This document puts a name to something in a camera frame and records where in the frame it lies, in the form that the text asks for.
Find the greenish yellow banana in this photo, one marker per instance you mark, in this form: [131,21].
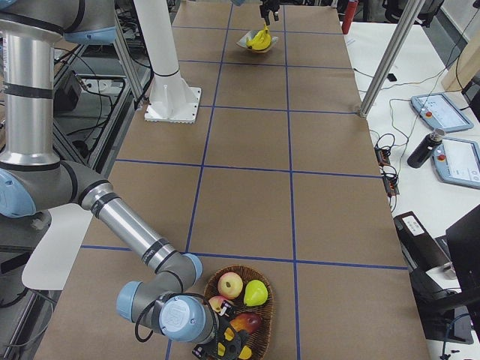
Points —
[251,41]

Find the teach pendant near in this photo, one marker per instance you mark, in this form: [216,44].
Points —
[457,162]

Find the black computer monitor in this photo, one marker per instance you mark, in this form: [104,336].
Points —
[463,243]

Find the pink peach apple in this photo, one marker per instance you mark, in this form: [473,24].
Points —
[230,285]

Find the dark red apple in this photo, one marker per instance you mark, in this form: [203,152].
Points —
[250,322]

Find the black water bottle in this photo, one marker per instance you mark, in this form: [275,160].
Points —
[426,148]

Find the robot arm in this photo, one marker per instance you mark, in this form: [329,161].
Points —
[34,178]

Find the teach pendant far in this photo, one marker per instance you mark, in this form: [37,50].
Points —
[438,111]

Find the large yellow banana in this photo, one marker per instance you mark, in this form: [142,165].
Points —
[264,38]

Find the white table extension panel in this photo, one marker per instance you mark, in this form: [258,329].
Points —
[52,260]

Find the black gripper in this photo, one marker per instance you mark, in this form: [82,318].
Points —
[214,334]
[267,8]

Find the green pear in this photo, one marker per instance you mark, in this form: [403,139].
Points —
[255,293]

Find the red cylinder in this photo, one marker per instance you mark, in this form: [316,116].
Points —
[349,15]

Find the orange circuit board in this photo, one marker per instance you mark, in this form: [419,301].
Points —
[382,156]
[391,186]

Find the small black puck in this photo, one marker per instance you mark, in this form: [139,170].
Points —
[391,77]

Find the grey square plate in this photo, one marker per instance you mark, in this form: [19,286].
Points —
[241,43]

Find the black box with label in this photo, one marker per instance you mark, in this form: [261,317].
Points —
[422,254]

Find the teach pendant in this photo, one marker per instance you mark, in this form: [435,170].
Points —
[457,162]
[438,111]

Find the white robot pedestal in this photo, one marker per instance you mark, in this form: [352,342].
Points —
[171,99]

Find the aluminium frame post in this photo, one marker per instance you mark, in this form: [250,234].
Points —
[412,10]

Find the red pink apple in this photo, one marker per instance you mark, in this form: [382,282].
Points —
[216,302]

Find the wicker fruit basket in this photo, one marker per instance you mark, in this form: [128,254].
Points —
[257,341]

